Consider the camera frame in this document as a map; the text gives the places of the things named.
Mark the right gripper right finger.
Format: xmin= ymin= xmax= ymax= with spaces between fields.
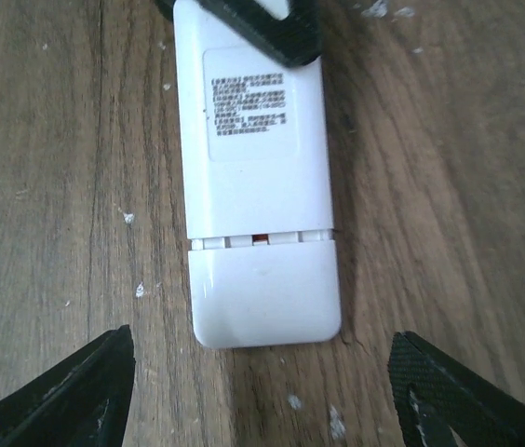
xmin=388 ymin=332 xmax=525 ymax=446

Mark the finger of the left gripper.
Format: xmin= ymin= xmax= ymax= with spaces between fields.
xmin=199 ymin=0 xmax=322 ymax=66

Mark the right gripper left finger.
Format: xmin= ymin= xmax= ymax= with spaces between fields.
xmin=0 ymin=325 xmax=135 ymax=446

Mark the white remote control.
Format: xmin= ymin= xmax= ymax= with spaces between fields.
xmin=173 ymin=1 xmax=334 ymax=251

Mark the white battery cover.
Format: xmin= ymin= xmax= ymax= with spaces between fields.
xmin=189 ymin=240 xmax=342 ymax=349

